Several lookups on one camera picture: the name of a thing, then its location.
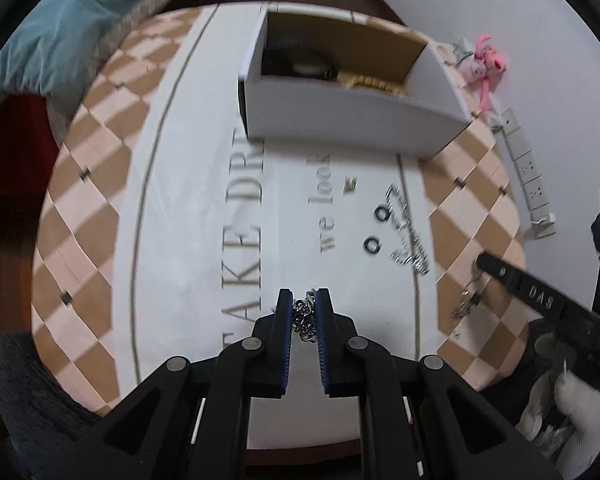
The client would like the teal blanket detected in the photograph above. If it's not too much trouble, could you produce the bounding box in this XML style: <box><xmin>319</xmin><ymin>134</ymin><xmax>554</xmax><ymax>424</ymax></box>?
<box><xmin>0</xmin><ymin>0</ymin><xmax>170</xmax><ymax>122</ymax></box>

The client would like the chunky silver chain bracelet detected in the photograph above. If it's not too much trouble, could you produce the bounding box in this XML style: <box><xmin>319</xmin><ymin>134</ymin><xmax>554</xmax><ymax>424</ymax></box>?
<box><xmin>291</xmin><ymin>288</ymin><xmax>320</xmax><ymax>345</ymax></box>

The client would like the silver pendant necklace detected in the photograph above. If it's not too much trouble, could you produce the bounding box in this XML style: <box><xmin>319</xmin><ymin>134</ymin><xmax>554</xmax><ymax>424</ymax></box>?
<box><xmin>450</xmin><ymin>259</ymin><xmax>488</xmax><ymax>322</ymax></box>

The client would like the white gloved hand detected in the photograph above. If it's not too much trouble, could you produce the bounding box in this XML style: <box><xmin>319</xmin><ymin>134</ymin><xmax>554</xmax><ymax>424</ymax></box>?
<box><xmin>516</xmin><ymin>372</ymin><xmax>600</xmax><ymax>479</ymax></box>

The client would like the white cardboard box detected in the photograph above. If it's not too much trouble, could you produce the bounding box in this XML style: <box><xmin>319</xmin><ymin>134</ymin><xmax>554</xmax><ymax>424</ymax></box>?
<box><xmin>237</xmin><ymin>9</ymin><xmax>472</xmax><ymax>159</ymax></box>

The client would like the wooden bead bracelet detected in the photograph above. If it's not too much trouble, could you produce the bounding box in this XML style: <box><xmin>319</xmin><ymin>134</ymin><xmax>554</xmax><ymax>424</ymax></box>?
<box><xmin>338</xmin><ymin>72</ymin><xmax>412</xmax><ymax>98</ymax></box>

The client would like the black wristband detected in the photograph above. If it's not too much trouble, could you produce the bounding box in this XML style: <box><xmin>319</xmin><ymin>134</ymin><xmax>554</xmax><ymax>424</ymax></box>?
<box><xmin>261</xmin><ymin>47</ymin><xmax>339</xmax><ymax>81</ymax></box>

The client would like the pink panther plush toy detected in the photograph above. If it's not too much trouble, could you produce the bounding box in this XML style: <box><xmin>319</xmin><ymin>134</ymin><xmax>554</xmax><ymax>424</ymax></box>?
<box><xmin>458</xmin><ymin>35</ymin><xmax>507</xmax><ymax>113</ymax></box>

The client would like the small gold earring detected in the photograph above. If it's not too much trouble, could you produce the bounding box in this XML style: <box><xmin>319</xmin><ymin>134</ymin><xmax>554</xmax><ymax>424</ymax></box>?
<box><xmin>343</xmin><ymin>178</ymin><xmax>358</xmax><ymax>194</ymax></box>

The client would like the white power strip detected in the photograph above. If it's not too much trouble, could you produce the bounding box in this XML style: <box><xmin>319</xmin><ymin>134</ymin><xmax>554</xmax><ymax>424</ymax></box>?
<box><xmin>486</xmin><ymin>108</ymin><xmax>556</xmax><ymax>240</ymax></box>

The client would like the thin silver chain necklace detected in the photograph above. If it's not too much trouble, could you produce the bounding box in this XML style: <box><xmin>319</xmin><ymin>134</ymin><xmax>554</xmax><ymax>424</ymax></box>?
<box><xmin>382</xmin><ymin>184</ymin><xmax>432</xmax><ymax>276</ymax></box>

